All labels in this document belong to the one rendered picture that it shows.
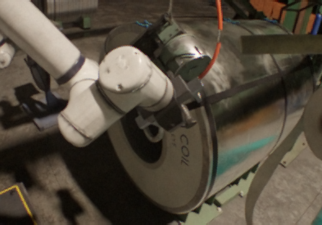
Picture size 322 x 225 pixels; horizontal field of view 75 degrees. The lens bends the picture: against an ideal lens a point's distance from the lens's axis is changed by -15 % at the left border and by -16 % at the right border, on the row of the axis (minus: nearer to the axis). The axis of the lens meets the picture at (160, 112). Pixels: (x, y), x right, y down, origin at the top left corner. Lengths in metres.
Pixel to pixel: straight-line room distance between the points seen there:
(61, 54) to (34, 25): 0.09
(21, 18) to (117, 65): 0.23
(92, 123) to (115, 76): 0.10
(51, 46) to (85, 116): 0.18
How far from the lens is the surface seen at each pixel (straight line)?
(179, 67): 0.76
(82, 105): 0.45
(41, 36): 0.53
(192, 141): 1.08
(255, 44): 0.41
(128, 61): 0.41
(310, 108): 0.56
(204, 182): 1.14
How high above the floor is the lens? 1.67
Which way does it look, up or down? 34 degrees down
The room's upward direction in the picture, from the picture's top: 7 degrees clockwise
